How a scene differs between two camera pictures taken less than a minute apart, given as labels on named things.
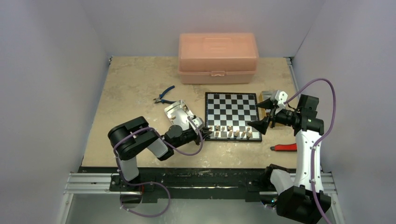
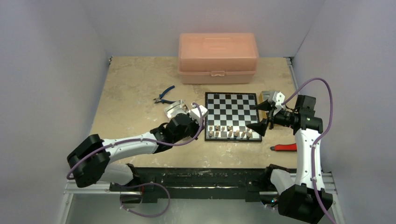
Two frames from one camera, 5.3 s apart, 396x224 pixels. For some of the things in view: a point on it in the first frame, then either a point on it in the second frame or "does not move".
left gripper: (197, 137) → (196, 126)
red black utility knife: (288, 147) does not move
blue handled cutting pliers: (159, 99) does not move
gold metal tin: (264, 95) does not move
